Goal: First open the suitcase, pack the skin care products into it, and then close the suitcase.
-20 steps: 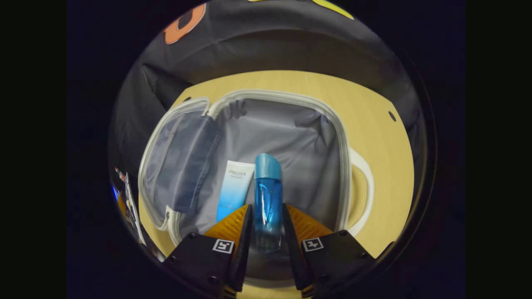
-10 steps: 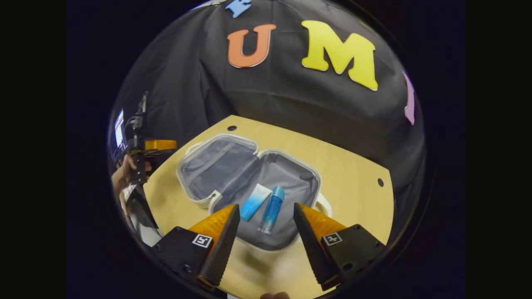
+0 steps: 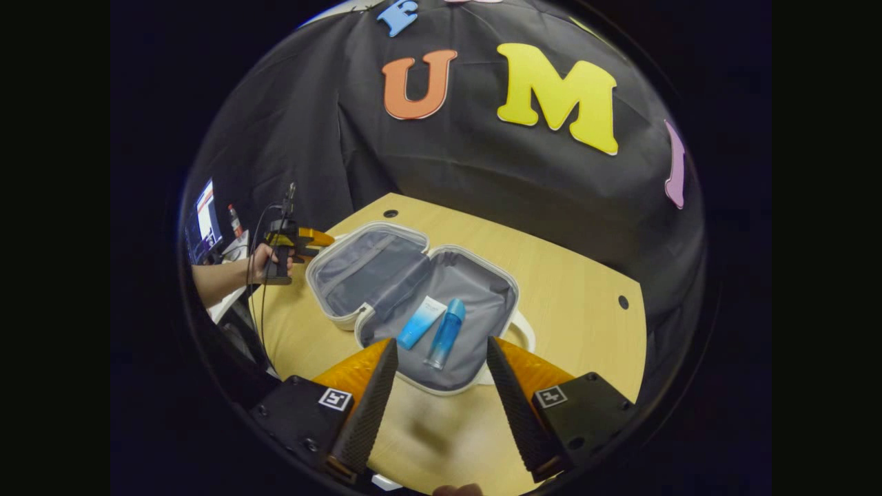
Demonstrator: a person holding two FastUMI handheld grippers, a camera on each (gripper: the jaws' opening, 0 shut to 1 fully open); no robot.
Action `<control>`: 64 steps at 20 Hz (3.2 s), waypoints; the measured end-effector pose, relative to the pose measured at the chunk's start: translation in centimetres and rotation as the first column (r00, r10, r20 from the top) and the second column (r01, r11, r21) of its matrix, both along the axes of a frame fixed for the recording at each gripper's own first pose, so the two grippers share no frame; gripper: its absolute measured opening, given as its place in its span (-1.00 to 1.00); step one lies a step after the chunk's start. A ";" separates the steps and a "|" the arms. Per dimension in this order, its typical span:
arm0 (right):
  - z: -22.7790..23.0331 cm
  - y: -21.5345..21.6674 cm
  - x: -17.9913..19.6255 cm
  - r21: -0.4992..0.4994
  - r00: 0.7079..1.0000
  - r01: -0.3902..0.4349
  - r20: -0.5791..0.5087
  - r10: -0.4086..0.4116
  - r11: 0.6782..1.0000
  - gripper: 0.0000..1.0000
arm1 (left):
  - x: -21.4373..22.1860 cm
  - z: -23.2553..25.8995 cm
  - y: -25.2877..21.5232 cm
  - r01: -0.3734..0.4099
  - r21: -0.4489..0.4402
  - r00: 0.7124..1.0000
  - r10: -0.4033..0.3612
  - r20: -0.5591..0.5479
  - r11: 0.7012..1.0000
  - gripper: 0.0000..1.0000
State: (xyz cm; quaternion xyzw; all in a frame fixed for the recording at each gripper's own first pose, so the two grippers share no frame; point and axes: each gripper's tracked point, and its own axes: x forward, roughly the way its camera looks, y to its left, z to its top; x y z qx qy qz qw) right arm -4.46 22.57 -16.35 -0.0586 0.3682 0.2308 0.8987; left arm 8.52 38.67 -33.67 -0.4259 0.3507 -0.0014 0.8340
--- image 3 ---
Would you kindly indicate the computer monitor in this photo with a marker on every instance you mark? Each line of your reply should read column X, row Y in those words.
column 205, row 220

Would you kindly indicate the red bottle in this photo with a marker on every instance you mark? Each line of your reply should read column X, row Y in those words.
column 235, row 220

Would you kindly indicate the clear blue bottle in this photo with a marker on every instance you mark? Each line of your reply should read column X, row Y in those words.
column 446, row 332

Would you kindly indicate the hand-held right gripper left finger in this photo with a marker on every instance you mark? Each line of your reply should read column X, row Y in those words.
column 365, row 413

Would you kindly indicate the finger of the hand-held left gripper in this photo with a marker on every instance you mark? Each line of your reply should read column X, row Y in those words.
column 318, row 237
column 306, row 253

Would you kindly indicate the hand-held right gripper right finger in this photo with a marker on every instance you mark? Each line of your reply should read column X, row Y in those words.
column 517, row 413

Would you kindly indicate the blue and white tube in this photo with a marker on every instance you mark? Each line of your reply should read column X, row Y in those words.
column 420, row 322

